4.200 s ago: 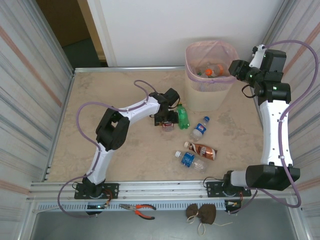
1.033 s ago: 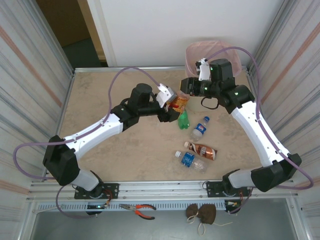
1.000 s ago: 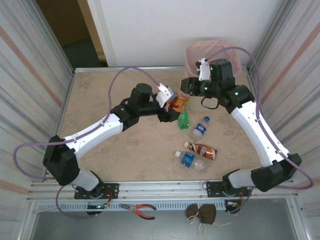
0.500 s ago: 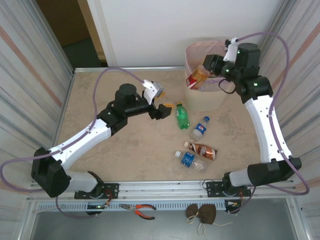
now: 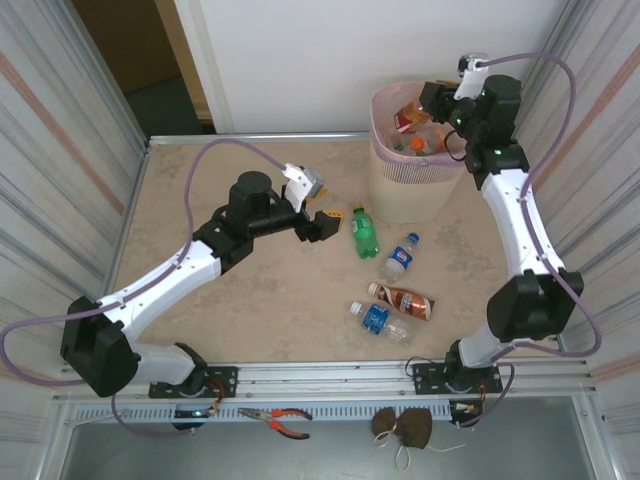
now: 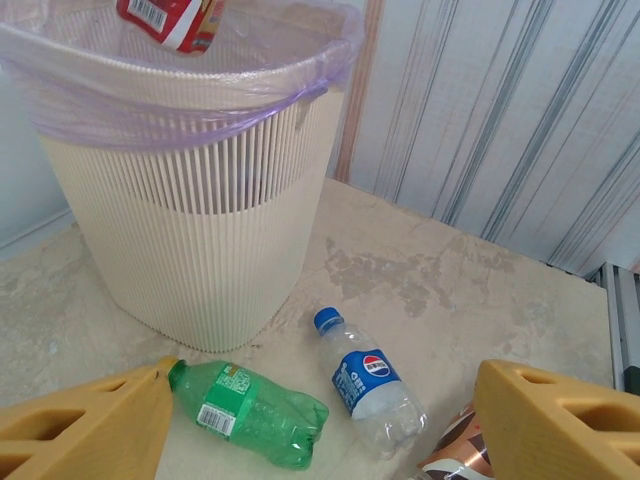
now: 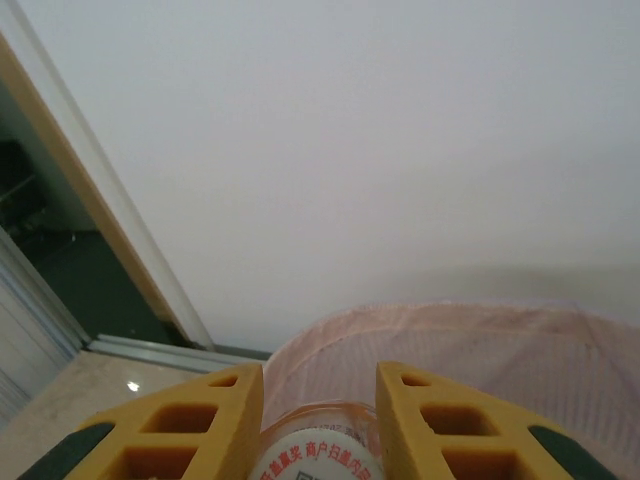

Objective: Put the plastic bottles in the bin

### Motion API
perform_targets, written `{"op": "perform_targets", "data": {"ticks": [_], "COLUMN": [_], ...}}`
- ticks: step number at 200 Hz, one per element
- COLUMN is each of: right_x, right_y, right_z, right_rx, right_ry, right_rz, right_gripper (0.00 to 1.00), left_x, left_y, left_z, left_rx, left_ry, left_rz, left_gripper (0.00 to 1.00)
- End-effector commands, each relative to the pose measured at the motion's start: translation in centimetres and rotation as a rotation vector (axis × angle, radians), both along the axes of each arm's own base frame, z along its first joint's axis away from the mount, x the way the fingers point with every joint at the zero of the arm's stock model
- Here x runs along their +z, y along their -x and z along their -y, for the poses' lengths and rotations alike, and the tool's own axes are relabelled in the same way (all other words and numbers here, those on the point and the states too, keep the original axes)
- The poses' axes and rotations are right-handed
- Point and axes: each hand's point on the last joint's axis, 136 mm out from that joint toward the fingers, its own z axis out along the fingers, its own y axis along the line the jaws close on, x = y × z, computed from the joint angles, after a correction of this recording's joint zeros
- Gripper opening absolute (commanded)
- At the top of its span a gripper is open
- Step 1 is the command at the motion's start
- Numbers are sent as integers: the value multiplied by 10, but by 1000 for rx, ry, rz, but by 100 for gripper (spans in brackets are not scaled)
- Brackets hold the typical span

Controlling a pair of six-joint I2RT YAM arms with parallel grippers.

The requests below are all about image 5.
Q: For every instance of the red gold label tea bottle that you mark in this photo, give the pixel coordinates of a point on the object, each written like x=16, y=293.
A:
x=407, y=120

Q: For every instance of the green soda bottle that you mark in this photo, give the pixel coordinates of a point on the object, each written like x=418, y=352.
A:
x=364, y=232

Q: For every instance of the orange label orange cap bottle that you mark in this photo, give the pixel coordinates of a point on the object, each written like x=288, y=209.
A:
x=419, y=145

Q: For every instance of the clear square base bottle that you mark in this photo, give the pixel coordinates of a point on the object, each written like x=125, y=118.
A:
x=400, y=146

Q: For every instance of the blue cap cola logo bottle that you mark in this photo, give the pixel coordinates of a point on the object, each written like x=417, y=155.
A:
x=400, y=257

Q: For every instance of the blue label white cap bottle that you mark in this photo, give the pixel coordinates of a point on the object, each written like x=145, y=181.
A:
x=377, y=318

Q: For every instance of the brown coffee drink bottle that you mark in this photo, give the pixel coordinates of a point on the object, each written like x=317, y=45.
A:
x=405, y=299

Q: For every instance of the purple plastic bin liner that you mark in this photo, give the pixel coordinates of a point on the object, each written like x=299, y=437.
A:
x=387, y=97

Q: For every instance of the beige ribbed waste bin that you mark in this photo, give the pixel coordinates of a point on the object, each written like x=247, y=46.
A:
x=405, y=200

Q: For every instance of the small control board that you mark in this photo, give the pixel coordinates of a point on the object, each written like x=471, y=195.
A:
x=462, y=409
x=192, y=414

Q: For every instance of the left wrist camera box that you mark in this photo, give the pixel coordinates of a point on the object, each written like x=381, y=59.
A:
x=312, y=182

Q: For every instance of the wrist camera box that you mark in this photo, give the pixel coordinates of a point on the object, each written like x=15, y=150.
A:
x=312, y=182
x=472, y=62

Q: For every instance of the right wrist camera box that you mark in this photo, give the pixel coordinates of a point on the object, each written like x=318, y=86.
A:
x=472, y=62

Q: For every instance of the aluminium table edge rail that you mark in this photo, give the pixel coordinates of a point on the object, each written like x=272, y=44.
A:
x=250, y=137

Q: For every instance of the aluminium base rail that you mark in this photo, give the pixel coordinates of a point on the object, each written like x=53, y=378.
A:
x=325, y=377

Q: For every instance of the white door frame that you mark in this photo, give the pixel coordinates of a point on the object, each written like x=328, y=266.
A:
x=200, y=50

